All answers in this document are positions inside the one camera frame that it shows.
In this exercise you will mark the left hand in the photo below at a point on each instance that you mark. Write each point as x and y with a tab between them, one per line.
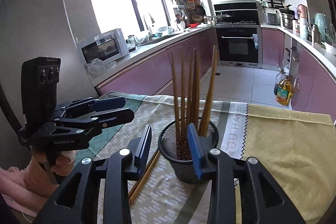
50	168

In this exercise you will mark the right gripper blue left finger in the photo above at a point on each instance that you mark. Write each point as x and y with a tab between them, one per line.
142	152

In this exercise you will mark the steel stock pot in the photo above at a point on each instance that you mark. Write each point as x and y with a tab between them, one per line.
287	20

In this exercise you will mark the teal fan cover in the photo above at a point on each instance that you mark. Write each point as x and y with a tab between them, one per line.
325	27

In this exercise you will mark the black range hood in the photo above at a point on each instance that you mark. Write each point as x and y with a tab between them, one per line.
237	12

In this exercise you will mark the pink sleeve forearm left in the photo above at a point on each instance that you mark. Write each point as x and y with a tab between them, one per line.
27	189

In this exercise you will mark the black mesh utensil cup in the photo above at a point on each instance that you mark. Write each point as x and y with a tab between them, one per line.
176	150

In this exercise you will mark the bamboo chopstick red end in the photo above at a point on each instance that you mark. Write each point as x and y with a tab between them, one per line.
175	94

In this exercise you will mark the cooking oil bottle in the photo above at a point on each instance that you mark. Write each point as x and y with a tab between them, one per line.
284	91

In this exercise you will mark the built-in black oven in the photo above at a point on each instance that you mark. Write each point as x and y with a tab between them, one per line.
240	45

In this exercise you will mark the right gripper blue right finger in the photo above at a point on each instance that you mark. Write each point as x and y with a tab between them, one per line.
196	150

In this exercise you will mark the patterned tablecloth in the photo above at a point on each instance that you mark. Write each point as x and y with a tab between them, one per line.
263	165

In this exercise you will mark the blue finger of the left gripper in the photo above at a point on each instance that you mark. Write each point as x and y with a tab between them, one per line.
109	103
113	118

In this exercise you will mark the black camera box left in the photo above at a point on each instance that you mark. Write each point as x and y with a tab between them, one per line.
39	78

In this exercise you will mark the white microwave oven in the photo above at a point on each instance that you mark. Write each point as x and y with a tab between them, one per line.
108	47

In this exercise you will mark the bamboo chopstick plain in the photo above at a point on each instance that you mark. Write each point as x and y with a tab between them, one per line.
208	104

